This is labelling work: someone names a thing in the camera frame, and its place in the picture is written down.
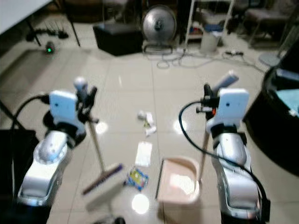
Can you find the white metal rack stand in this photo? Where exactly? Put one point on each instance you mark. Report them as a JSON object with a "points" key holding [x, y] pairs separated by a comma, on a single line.
{"points": [[190, 23]]}

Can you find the large black round bin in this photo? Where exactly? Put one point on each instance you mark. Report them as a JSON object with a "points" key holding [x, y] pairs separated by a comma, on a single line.
{"points": [[268, 126]]}

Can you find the power strip on floor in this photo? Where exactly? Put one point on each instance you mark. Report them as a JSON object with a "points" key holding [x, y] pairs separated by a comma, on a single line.
{"points": [[233, 52]]}

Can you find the round grey stand base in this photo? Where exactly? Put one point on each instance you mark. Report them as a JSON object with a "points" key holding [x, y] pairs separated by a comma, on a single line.
{"points": [[270, 58]]}

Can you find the small white waste bin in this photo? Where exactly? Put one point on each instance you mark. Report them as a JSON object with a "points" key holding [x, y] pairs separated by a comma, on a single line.
{"points": [[210, 41]]}

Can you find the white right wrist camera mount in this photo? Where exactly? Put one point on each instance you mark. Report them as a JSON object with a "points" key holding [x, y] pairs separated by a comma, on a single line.
{"points": [[231, 106]]}

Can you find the round silver floor fan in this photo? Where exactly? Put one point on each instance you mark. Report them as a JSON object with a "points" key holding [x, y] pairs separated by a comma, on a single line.
{"points": [[159, 25]]}

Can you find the small device with green light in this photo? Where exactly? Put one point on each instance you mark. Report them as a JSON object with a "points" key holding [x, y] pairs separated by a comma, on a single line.
{"points": [[49, 48]]}

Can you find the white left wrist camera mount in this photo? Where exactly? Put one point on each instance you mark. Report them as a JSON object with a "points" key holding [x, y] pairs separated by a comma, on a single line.
{"points": [[63, 109]]}

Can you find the brown padded chair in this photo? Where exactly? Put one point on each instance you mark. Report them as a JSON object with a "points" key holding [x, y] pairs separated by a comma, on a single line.
{"points": [[266, 16]]}

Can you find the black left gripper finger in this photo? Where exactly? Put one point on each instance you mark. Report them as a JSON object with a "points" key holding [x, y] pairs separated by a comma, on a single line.
{"points": [[92, 97]]}

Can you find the colourful snack wrapper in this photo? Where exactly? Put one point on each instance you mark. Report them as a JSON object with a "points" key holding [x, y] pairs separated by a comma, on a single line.
{"points": [[138, 178]]}

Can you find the black box ottoman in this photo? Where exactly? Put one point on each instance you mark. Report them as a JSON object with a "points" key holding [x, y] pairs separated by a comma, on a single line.
{"points": [[118, 39]]}

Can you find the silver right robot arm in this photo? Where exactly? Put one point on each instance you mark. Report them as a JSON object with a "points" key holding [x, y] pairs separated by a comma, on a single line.
{"points": [[233, 172]]}

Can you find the small round black bucket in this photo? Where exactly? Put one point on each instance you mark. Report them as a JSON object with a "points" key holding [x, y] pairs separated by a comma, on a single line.
{"points": [[44, 125]]}

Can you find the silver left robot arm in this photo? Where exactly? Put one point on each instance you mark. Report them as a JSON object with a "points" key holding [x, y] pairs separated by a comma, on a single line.
{"points": [[44, 163]]}

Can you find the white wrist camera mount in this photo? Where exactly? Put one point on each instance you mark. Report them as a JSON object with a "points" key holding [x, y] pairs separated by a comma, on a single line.
{"points": [[63, 109], [231, 106]]}

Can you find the white table with black legs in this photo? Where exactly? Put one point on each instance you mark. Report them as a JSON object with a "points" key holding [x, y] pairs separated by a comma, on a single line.
{"points": [[18, 11]]}

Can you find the crumpled white paper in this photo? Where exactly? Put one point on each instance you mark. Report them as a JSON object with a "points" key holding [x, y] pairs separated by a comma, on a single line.
{"points": [[148, 122]]}

